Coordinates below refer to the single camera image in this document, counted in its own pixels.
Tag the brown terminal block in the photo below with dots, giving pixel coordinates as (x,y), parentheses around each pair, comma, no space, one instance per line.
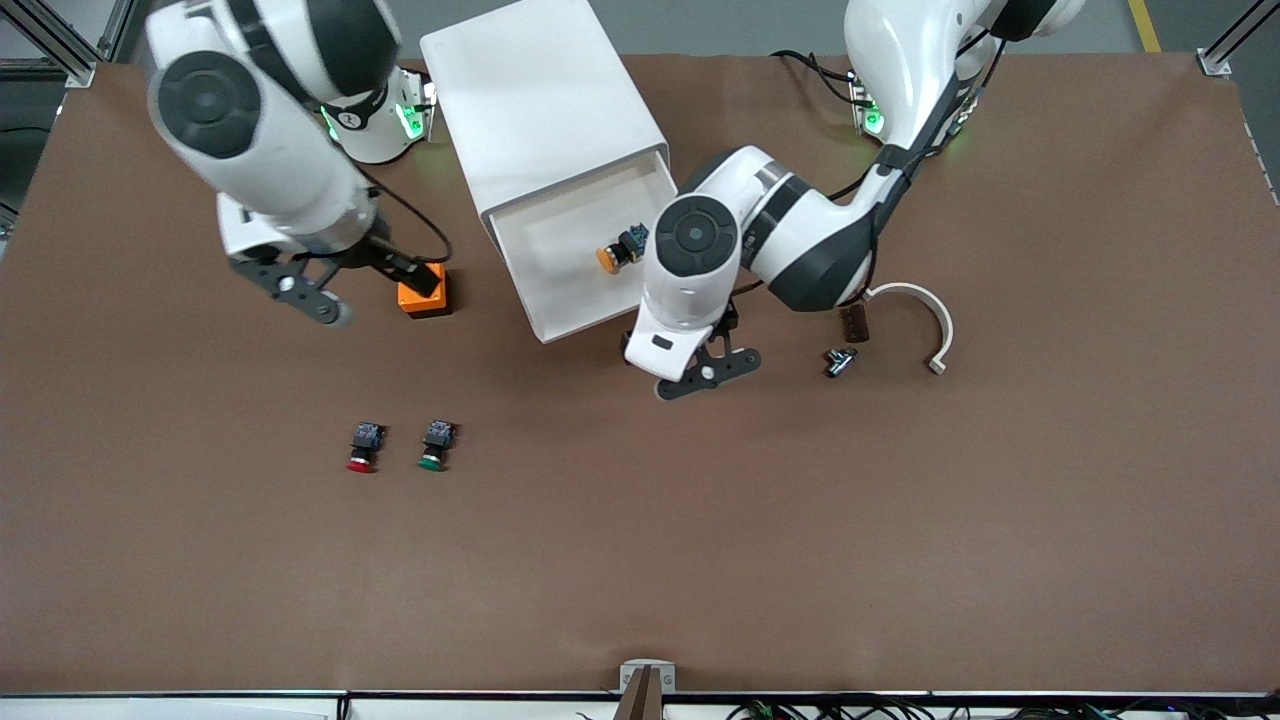
(856,324)

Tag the yellow push button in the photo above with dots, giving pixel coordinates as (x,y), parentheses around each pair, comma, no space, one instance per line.
(610,258)

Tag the red push button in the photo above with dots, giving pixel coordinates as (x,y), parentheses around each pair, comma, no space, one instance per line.
(365,448)

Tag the small silver black connector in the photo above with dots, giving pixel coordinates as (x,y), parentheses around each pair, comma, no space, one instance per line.
(840,362)

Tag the green push button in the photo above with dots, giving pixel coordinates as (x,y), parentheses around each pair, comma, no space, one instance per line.
(436,446)

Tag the grey mount bracket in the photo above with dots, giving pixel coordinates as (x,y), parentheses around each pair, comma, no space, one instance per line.
(630,668)

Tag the brown pole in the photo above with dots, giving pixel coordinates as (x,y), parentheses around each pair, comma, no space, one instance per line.
(642,700)

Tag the white curved bracket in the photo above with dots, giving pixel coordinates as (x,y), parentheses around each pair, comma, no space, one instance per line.
(943,325)

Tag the aluminium frame post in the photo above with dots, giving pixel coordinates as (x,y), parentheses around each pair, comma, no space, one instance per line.
(80,72)
(1215,62)

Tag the brown table cover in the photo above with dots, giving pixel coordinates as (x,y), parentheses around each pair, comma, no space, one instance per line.
(640,550)

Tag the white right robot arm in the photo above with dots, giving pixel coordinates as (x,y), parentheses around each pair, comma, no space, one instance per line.
(270,170)

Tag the white table edge rail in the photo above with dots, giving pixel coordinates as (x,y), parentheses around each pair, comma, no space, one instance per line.
(200,700)

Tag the orange box with hole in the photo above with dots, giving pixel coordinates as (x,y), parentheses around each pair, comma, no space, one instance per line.
(425,303)

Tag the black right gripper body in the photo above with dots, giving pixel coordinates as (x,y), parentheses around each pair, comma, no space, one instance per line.
(378,256)

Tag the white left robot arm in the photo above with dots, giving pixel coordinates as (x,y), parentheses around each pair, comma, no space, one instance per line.
(900,60)

